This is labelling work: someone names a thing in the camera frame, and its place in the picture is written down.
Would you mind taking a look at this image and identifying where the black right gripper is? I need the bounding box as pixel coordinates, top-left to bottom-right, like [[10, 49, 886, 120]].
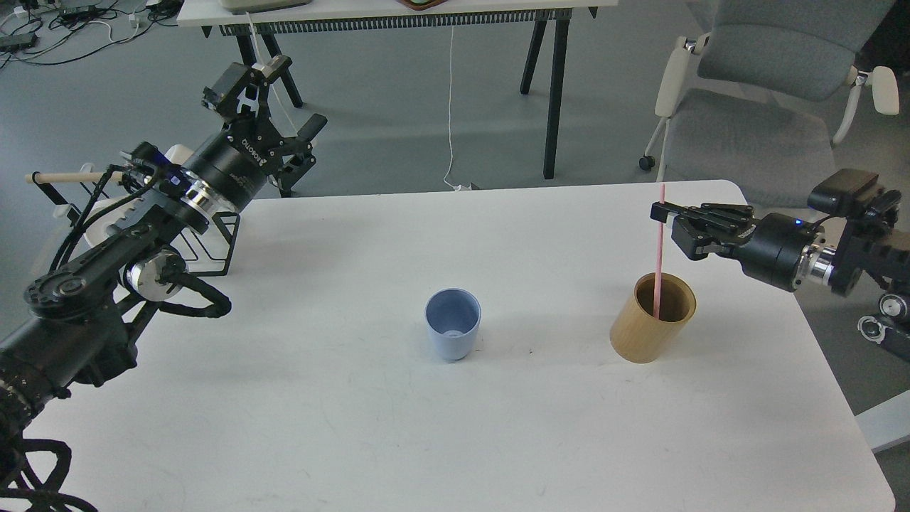
[[650, 202, 817, 292]]

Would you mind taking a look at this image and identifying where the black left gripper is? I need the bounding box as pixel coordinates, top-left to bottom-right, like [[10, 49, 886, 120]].
[[183, 55, 328, 213]]

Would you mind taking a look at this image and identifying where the pink chopstick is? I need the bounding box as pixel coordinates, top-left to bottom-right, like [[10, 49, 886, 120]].
[[651, 220, 665, 320]]

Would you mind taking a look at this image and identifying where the blue plastic cup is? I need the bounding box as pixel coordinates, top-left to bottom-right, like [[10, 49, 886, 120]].
[[424, 288, 482, 362]]

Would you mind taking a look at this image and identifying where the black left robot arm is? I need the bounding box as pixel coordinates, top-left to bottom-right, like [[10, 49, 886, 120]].
[[1, 54, 327, 511]]

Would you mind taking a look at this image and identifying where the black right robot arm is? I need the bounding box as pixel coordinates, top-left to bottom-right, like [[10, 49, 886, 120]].
[[651, 169, 909, 359]]

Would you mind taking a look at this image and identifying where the white jug on rack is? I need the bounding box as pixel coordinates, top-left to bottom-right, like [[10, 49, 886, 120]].
[[164, 144, 194, 166]]

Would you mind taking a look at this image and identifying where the grey office chair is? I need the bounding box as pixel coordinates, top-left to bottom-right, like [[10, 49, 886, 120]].
[[639, 1, 900, 208]]

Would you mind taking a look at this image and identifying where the white background table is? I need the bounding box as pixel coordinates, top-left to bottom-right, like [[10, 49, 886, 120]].
[[178, 1, 615, 179]]

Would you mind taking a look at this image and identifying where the bamboo cylinder holder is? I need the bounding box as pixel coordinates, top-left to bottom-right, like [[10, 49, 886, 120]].
[[610, 272, 697, 364]]

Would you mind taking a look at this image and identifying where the wooden dowel rod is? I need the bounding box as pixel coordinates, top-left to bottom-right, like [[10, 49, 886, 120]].
[[25, 172, 105, 185]]

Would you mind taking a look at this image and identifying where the white mug on rack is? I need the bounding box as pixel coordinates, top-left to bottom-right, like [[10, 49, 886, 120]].
[[68, 198, 150, 285]]

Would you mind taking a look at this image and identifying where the white hanging cord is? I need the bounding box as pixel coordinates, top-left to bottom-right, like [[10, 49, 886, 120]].
[[245, 11, 299, 136]]

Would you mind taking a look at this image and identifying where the black wire dish rack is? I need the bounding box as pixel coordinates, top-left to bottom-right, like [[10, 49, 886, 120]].
[[30, 164, 240, 277]]

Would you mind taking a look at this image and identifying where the white hanging cable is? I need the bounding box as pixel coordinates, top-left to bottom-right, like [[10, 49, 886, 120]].
[[442, 26, 471, 193]]

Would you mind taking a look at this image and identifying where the floor cables bundle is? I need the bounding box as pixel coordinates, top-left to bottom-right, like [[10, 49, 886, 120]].
[[0, 0, 182, 68]]

